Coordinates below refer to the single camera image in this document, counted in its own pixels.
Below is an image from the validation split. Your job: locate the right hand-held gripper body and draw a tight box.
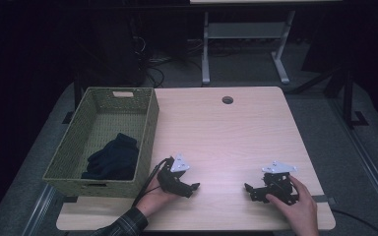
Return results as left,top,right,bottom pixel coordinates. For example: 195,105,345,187
261,160,299,206

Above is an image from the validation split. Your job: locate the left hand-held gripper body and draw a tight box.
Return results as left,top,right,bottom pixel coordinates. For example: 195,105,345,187
157,152,192,196

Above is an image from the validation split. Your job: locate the dark navy cloth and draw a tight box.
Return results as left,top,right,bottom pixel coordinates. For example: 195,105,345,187
81,132,141,181

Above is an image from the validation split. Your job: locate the green woven basket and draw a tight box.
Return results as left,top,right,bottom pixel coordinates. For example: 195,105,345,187
42,86,160,199

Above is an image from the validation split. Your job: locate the person's left hand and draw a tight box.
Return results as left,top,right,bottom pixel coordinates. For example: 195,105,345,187
136,178,178,218

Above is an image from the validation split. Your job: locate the person's right hand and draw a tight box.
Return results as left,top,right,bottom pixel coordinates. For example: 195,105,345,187
265,175,320,229

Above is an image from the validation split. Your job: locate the grey tape strip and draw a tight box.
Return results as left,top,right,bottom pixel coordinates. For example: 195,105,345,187
311,194,338,205

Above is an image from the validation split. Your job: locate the black metal stand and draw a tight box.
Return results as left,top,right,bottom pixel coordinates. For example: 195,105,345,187
324,65,370,130

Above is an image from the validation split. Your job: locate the white metal stand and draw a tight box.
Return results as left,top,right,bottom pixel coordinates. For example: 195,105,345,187
201,9,297,87

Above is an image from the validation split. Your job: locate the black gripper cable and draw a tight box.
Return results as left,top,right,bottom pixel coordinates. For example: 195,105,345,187
131,157,173,207

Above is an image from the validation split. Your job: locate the black floor cable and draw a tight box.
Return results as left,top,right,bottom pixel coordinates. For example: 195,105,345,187
331,208,378,236

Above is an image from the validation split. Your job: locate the metal floor rail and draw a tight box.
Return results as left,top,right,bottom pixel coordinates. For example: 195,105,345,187
328,97,378,227
21,184,57,236

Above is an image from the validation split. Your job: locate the tangle of black cables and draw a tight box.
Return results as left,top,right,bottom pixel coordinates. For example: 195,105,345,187
132,33,205,89

